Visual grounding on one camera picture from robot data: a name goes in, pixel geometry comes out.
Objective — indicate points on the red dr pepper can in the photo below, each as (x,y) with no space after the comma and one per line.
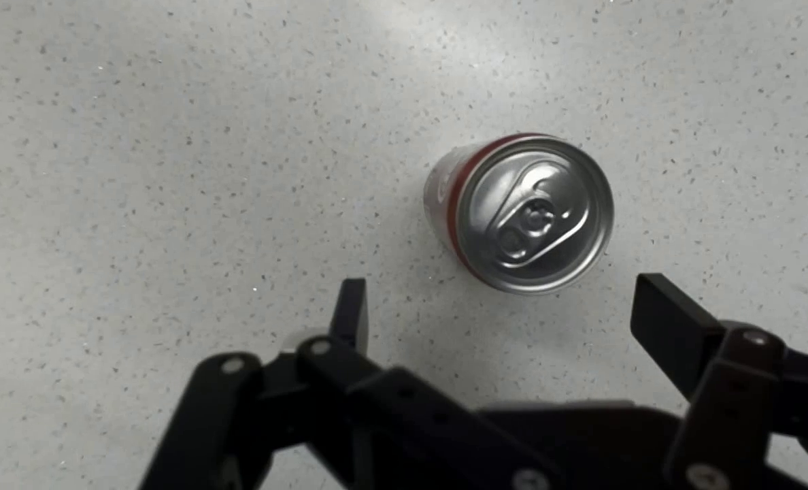
(535,214)

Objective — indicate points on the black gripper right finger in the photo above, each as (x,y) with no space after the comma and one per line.
(739,390)

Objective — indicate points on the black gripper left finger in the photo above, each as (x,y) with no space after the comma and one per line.
(392,410)

